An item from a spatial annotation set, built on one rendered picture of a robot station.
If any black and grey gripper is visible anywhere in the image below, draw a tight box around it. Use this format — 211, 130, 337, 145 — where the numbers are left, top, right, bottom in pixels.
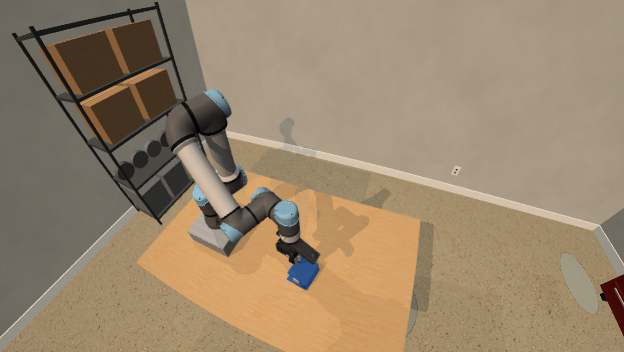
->
275, 238, 301, 264

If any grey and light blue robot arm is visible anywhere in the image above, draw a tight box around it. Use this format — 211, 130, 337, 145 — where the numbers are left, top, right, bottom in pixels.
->
165, 89, 320, 264

